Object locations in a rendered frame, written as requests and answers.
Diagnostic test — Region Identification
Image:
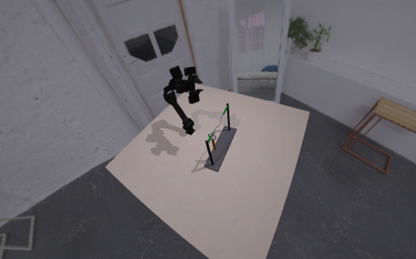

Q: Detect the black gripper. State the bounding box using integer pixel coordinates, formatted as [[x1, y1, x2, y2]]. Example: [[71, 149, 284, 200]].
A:
[[183, 67, 203, 104]]

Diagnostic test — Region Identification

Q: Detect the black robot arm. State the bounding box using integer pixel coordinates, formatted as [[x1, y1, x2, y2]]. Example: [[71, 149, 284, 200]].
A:
[[163, 65, 195, 135]]

